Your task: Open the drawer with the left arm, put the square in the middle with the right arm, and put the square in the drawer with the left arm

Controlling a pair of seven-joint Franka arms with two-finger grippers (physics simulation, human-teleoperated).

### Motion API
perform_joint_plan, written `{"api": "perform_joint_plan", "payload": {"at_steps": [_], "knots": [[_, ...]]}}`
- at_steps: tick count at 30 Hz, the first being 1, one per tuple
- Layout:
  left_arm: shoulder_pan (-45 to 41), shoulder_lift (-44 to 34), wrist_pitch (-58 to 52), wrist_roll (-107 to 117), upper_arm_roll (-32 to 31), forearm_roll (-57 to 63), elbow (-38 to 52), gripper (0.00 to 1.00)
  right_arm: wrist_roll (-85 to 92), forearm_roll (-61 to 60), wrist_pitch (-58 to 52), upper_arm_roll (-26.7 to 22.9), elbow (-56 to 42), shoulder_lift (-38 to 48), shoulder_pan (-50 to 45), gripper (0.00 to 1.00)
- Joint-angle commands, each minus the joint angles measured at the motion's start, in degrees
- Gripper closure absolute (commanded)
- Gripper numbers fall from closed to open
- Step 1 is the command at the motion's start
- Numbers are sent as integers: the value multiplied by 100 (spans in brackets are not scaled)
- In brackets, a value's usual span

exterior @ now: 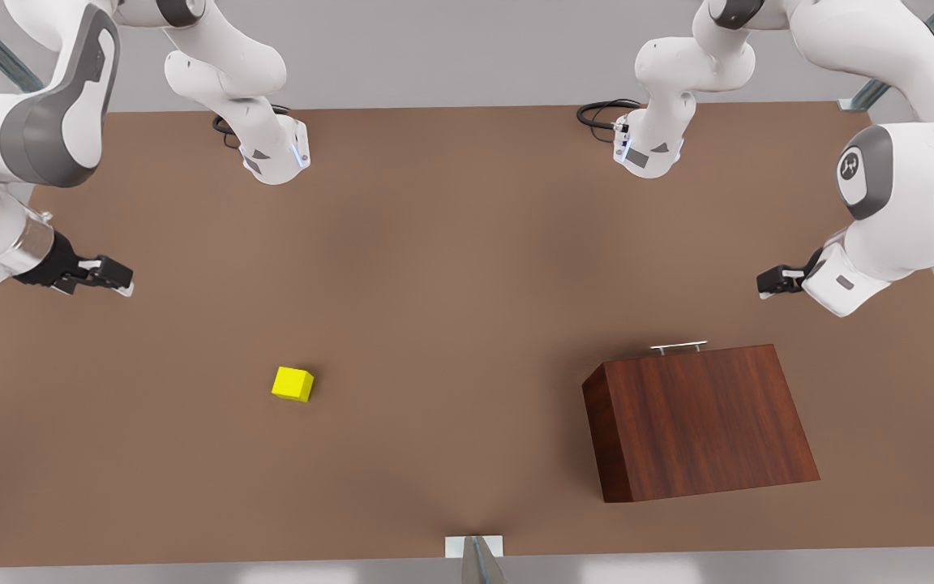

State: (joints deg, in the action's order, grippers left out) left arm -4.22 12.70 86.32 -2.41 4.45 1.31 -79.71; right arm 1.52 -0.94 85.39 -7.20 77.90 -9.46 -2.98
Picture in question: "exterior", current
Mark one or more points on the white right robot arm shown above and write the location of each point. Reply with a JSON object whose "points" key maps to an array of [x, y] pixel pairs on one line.
{"points": [[45, 122]]}

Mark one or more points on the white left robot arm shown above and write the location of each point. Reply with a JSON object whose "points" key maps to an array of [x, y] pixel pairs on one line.
{"points": [[905, 195]]}

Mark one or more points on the dark wooden drawer cabinet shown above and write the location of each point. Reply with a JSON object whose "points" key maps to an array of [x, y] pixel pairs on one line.
{"points": [[698, 422]]}

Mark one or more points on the yellow cube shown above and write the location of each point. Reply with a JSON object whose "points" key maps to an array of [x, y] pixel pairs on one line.
{"points": [[293, 383]]}

